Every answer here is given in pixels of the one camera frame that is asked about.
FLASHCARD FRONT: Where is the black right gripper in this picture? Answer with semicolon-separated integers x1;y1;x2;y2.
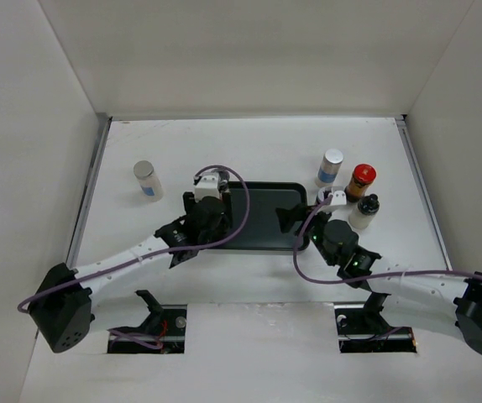
276;202;337;266

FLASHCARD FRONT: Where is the silver lid white shaker bottle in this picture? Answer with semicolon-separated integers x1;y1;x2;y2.
134;160;164;202

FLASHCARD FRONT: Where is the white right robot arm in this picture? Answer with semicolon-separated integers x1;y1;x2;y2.
275;203;482;355

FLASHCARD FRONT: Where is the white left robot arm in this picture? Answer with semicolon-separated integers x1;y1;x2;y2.
27;191;232;353

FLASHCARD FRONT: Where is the black rectangular tray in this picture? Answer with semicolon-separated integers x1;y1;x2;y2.
219;181;307;252

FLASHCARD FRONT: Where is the small white red label jar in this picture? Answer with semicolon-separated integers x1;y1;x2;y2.
316;187;331;204

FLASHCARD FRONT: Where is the silver lid blue label bottle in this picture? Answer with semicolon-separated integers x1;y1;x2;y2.
315;149;343;187

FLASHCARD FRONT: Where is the black cap white bottle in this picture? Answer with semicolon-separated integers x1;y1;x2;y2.
348;194;380;229

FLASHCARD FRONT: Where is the red lid orange sauce jar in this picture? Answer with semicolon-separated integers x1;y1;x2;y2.
344;164;377;202

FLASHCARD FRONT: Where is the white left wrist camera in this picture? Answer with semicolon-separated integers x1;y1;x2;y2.
193;172;221;202

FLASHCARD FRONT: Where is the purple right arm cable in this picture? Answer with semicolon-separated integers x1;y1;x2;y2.
293;196;482;290

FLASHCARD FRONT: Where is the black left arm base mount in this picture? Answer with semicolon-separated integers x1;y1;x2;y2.
107;290;188;354

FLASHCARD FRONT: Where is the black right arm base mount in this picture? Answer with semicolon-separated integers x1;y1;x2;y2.
333;297;417;353

